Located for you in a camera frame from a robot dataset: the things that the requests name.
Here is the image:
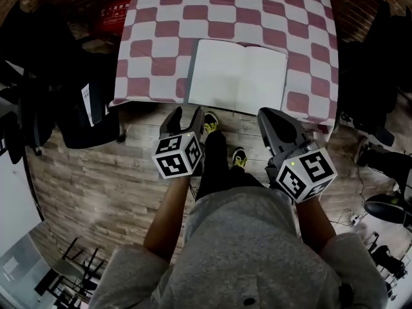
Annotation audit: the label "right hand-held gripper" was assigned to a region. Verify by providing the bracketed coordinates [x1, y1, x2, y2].
[256, 107, 339, 204]

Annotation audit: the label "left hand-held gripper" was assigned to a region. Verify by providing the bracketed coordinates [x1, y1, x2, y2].
[151, 105, 207, 180]

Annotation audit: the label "grey cover notebook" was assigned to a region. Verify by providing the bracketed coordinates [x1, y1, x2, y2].
[187, 38, 289, 117]

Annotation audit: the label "person's right forearm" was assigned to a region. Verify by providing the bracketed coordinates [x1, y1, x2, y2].
[294, 194, 337, 256]

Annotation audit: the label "person's left forearm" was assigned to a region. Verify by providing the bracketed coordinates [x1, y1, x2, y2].
[143, 175, 191, 266]

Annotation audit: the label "person's left black shoe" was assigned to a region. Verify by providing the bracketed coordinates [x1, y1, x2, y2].
[203, 111, 220, 135]

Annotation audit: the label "person's black trousers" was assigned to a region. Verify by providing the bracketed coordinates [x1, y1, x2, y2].
[195, 128, 268, 203]

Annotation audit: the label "person's right black shoe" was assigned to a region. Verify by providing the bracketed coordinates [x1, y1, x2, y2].
[231, 146, 248, 171]

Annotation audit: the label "black office chair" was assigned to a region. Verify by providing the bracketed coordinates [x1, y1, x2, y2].
[334, 1, 400, 148]
[0, 108, 43, 166]
[0, 1, 127, 158]

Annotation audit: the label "white paper sheet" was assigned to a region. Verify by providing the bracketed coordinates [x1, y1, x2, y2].
[80, 82, 111, 128]

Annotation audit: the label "red white checkered tablecloth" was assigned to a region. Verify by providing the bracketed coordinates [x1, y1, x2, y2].
[108, 0, 340, 135]

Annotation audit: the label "red box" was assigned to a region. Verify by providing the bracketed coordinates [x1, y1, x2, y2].
[99, 0, 132, 35]

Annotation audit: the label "person's grey sweatshirt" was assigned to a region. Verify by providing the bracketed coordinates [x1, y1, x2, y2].
[88, 185, 391, 309]

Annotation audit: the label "black wheeled stand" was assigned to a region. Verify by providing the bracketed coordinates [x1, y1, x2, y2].
[366, 232, 407, 280]

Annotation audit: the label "white desk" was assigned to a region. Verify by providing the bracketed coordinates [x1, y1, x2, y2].
[0, 153, 45, 254]

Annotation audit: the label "white cabinet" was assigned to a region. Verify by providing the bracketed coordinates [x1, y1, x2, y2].
[0, 230, 50, 303]

